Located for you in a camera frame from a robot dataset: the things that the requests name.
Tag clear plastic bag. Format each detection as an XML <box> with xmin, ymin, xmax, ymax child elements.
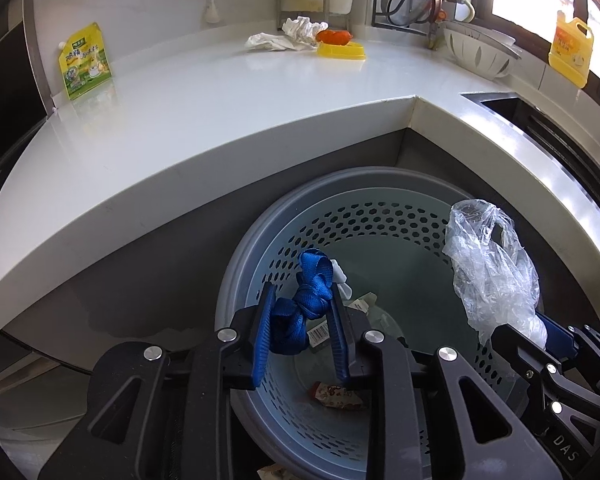
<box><xmin>443</xmin><ymin>200</ymin><xmax>547</xmax><ymax>348</ymax></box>

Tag yellow plastic container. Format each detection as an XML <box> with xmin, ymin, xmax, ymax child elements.
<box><xmin>316</xmin><ymin>41</ymin><xmax>366</xmax><ymax>61</ymax></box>

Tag orange peel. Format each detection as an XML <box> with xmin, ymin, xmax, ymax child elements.
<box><xmin>315</xmin><ymin>29</ymin><xmax>352</xmax><ymax>46</ymax></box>

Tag white tissue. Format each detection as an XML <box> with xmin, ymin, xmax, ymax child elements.
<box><xmin>245</xmin><ymin>32</ymin><xmax>316</xmax><ymax>52</ymax></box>

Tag grey perforated trash bin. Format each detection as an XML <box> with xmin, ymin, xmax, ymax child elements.
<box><xmin>214</xmin><ymin>164</ymin><xmax>546</xmax><ymax>480</ymax></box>

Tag black kitchen sink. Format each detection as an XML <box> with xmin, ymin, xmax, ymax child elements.
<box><xmin>464</xmin><ymin>92</ymin><xmax>600</xmax><ymax>196</ymax></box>

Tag white patterned stacked bowls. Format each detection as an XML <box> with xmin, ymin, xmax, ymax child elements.
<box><xmin>443</xmin><ymin>22</ymin><xmax>520</xmax><ymax>80</ymax></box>

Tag yellow detergent bottle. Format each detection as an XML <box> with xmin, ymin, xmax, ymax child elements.
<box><xmin>548</xmin><ymin>11</ymin><xmax>594</xmax><ymax>89</ymax></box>

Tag steel cutting board stand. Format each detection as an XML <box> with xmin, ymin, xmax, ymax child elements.
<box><xmin>275</xmin><ymin>0</ymin><xmax>351</xmax><ymax>30</ymax></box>

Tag yellow green refill pouch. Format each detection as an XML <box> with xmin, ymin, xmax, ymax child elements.
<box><xmin>58</xmin><ymin>23</ymin><xmax>112</xmax><ymax>101</ymax></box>

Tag white green kettle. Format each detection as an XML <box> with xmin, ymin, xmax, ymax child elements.
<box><xmin>442</xmin><ymin>0</ymin><xmax>477</xmax><ymax>25</ymax></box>

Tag black oven appliance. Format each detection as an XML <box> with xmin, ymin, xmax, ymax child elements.
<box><xmin>0</xmin><ymin>0</ymin><xmax>53</xmax><ymax>191</ymax></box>

